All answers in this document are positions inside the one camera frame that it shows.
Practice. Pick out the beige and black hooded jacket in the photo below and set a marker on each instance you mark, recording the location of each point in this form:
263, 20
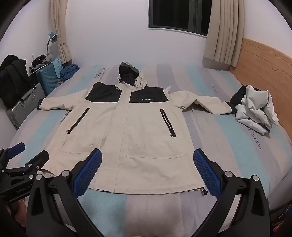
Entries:
136, 136

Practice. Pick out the blue desk lamp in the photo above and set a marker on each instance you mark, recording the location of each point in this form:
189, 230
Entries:
53, 37

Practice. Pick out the white and black jacket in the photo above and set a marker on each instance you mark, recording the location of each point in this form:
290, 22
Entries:
253, 107

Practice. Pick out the beige curtain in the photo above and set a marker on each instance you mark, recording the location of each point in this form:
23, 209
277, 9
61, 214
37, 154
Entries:
61, 22
223, 34

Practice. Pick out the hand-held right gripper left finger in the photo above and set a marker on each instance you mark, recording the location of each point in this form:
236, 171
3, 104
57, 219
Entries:
89, 171

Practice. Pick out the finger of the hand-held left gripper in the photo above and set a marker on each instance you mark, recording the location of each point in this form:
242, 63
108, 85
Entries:
16, 148
38, 159

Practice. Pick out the dark window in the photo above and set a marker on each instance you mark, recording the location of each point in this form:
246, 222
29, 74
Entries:
173, 13

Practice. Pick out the teal suitcase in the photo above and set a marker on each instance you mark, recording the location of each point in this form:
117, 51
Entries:
46, 77

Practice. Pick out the blue clothes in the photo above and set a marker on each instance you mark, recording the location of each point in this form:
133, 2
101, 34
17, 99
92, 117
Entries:
68, 70

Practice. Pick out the silver suitcase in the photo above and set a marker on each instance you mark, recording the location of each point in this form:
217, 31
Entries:
25, 102

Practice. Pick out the person's left hand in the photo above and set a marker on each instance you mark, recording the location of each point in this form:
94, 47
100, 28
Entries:
17, 212

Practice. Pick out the black backpack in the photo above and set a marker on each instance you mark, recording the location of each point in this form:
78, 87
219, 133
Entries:
11, 79

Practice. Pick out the wooden headboard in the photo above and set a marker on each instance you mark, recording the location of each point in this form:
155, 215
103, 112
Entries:
262, 66

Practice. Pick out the grey clothes pile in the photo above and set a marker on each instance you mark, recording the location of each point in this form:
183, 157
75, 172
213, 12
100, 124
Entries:
38, 61

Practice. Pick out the light teal cloth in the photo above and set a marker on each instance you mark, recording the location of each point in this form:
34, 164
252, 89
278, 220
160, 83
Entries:
57, 63

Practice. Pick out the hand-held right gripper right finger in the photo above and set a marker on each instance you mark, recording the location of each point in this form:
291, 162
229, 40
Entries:
206, 173

